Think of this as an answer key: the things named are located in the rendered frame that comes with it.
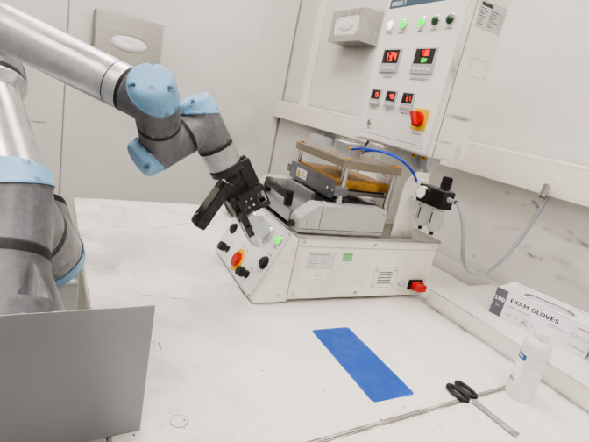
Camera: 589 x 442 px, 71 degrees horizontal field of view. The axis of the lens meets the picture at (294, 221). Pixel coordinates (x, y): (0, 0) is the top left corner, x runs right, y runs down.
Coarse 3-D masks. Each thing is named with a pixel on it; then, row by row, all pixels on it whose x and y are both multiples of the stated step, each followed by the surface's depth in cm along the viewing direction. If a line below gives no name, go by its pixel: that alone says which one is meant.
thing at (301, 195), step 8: (288, 184) 117; (296, 184) 113; (272, 192) 114; (296, 192) 113; (304, 192) 109; (312, 192) 105; (272, 200) 110; (280, 200) 108; (296, 200) 111; (304, 200) 109; (272, 208) 109; (280, 208) 105; (288, 208) 101; (296, 208) 103; (288, 216) 101
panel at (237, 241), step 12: (264, 216) 111; (240, 228) 118; (276, 228) 104; (228, 240) 120; (240, 240) 115; (264, 240) 106; (216, 252) 122; (228, 252) 117; (240, 252) 112; (252, 252) 107; (264, 252) 103; (276, 252) 99; (228, 264) 114; (240, 264) 109; (252, 264) 104; (252, 276) 102; (264, 276) 98; (252, 288) 99
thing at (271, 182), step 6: (270, 180) 112; (276, 180) 111; (264, 186) 115; (270, 186) 111; (276, 186) 108; (282, 186) 105; (282, 192) 104; (288, 192) 102; (288, 198) 103; (288, 204) 103
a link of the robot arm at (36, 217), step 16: (0, 160) 53; (16, 160) 54; (32, 160) 56; (0, 176) 52; (16, 176) 53; (32, 176) 55; (48, 176) 58; (0, 192) 51; (16, 192) 52; (32, 192) 54; (48, 192) 57; (0, 208) 50; (16, 208) 51; (32, 208) 53; (48, 208) 56; (0, 224) 49; (16, 224) 51; (32, 224) 52; (48, 224) 55; (64, 224) 62; (32, 240) 52; (48, 240) 55; (64, 240) 63
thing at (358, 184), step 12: (312, 168) 114; (324, 168) 116; (336, 168) 120; (336, 180) 104; (348, 180) 105; (360, 180) 109; (372, 180) 113; (348, 192) 107; (360, 192) 109; (372, 192) 110; (384, 192) 112
